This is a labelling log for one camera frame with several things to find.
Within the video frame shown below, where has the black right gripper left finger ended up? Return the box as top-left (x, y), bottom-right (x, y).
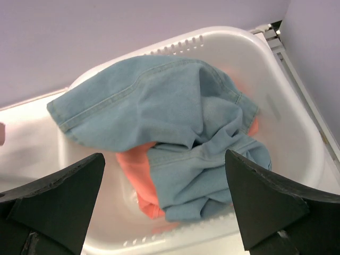
top-left (1, 153), bottom-right (105, 254)

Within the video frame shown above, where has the blue grey garment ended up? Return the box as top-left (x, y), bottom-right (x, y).
top-left (47, 55), bottom-right (271, 222)

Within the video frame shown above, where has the white metal clothes rack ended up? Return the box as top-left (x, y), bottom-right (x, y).
top-left (0, 123), bottom-right (5, 146)

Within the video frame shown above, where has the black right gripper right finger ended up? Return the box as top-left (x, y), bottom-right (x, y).
top-left (225, 150), bottom-right (339, 251)

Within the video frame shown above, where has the salmon pink skirt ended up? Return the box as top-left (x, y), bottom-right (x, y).
top-left (116, 67), bottom-right (260, 231)

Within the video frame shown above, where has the white plastic basket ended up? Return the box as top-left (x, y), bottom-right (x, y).
top-left (1, 27), bottom-right (339, 254)

